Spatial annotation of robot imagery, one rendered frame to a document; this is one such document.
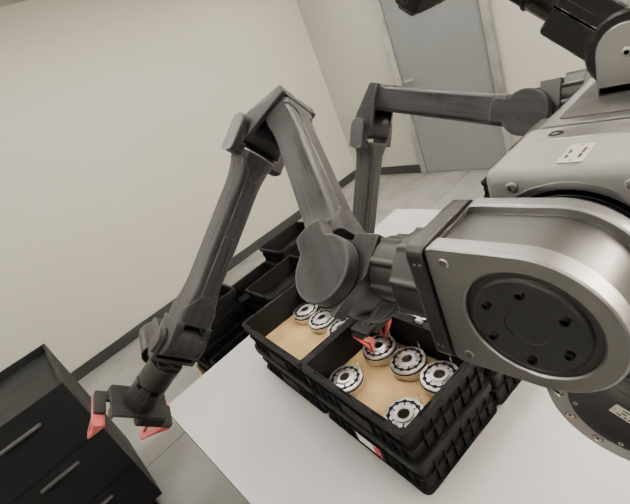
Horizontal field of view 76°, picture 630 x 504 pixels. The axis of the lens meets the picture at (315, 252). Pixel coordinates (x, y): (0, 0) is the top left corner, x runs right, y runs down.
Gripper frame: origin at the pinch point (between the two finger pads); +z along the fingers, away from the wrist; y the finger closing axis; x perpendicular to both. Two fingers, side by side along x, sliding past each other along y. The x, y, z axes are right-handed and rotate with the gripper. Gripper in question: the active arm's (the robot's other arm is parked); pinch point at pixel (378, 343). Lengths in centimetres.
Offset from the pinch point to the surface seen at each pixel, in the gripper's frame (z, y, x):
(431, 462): 7.2, 20.2, 29.0
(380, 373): 4.2, 6.5, 4.2
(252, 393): 17, 28, -46
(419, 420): -5.8, 19.1, 29.1
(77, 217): -34, 10, -318
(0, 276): -22, 79, -318
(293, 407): 17.2, 23.8, -25.4
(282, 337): 4.2, 9.2, -41.0
